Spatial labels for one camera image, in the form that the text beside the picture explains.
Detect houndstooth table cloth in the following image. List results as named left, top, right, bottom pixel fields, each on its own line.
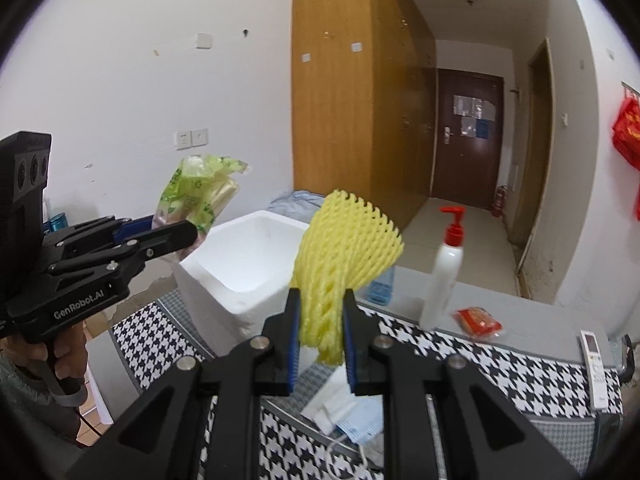
left=110, top=286, right=626, bottom=480

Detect blue spray bottle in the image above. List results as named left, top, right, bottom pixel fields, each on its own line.
left=366, top=266, right=395, bottom=307

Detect blue cloth covered object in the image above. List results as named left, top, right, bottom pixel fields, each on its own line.
left=267, top=190, right=326, bottom=223

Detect white red pump bottle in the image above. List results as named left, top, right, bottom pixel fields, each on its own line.
left=419, top=206, right=465, bottom=330

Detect person left hand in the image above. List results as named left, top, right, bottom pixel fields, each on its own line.
left=1, top=324, right=88, bottom=379

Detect white remote control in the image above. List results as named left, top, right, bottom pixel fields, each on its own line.
left=580, top=330, right=608, bottom=411

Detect red hanging bag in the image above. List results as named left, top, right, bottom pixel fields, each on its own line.
left=610, top=95, right=640, bottom=221

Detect dark brown entrance door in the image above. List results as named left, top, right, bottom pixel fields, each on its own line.
left=432, top=68, right=504, bottom=209

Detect white styrofoam box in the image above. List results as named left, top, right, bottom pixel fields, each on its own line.
left=172, top=210, right=308, bottom=356

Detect wooden wardrobe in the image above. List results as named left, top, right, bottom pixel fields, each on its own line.
left=292, top=0, right=437, bottom=229

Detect red snack packet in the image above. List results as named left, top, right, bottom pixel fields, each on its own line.
left=452, top=307, right=503, bottom=339

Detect side doorway frame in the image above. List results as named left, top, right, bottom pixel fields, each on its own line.
left=510, top=40, right=553, bottom=250

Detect red fire extinguisher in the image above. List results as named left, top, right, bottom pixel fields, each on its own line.
left=491, top=185, right=508, bottom=218

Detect shelf clutter bottles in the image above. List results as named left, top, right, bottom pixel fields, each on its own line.
left=42, top=196, right=68, bottom=234

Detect green plastic bag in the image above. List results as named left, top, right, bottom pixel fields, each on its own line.
left=153, top=154, right=250, bottom=242

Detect wall socket switch pair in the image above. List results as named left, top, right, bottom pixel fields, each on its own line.
left=175, top=128, right=208, bottom=151

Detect white tissue paper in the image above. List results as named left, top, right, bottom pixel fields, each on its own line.
left=302, top=365, right=357, bottom=436

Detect blue face mask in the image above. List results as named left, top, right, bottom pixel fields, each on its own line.
left=326, top=396, right=384, bottom=467

